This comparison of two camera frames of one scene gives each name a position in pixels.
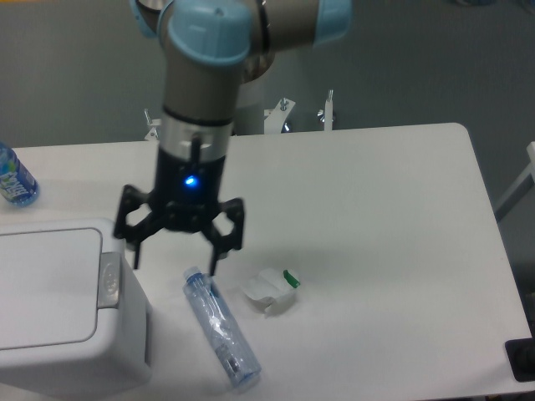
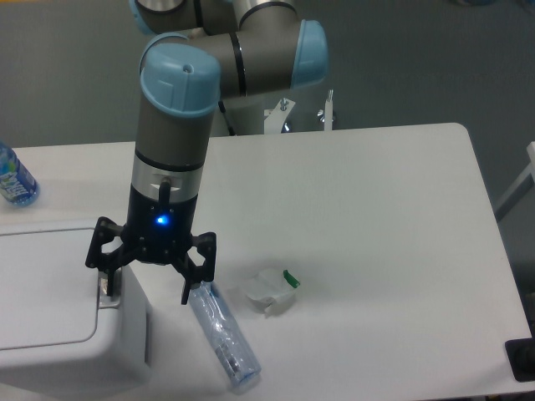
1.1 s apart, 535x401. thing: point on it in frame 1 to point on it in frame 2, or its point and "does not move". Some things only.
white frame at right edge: x=519 y=189 does not move
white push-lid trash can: x=73 y=317 does not move
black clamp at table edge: x=521 y=355 does not move
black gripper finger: x=132 y=200 to x=108 y=262
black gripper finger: x=222 y=246 to x=194 y=275
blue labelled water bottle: x=17 y=184 does not move
